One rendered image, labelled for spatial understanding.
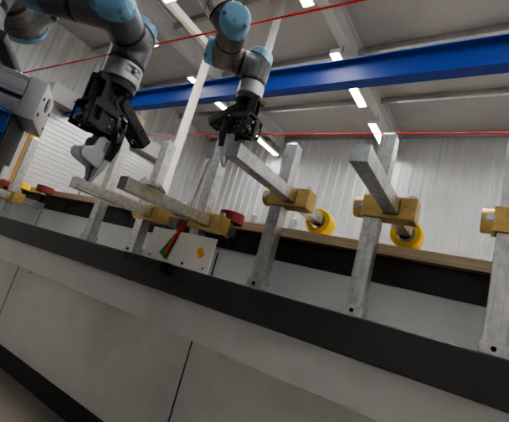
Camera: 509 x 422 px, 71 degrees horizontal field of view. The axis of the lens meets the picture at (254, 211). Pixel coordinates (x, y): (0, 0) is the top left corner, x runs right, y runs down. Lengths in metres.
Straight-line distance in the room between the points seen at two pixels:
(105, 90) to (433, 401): 0.86
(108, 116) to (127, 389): 1.01
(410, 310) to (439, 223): 7.30
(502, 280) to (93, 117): 0.81
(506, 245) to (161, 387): 1.09
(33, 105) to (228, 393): 0.92
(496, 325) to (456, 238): 7.44
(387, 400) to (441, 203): 7.71
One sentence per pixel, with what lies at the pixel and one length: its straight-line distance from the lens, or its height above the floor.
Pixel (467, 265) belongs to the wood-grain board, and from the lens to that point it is 0.97.
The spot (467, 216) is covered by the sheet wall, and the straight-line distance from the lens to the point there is 8.29.
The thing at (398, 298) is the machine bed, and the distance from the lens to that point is 1.01.
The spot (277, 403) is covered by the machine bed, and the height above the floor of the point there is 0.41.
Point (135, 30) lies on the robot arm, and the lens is 0.80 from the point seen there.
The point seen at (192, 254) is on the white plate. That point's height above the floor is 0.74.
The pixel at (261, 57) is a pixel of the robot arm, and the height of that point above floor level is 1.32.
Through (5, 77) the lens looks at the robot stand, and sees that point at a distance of 0.90.
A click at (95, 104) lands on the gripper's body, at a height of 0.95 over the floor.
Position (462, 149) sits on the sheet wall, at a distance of 8.86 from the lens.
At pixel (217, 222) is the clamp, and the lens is 1.01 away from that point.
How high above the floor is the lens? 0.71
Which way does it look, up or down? 11 degrees up
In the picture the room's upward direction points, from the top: 16 degrees clockwise
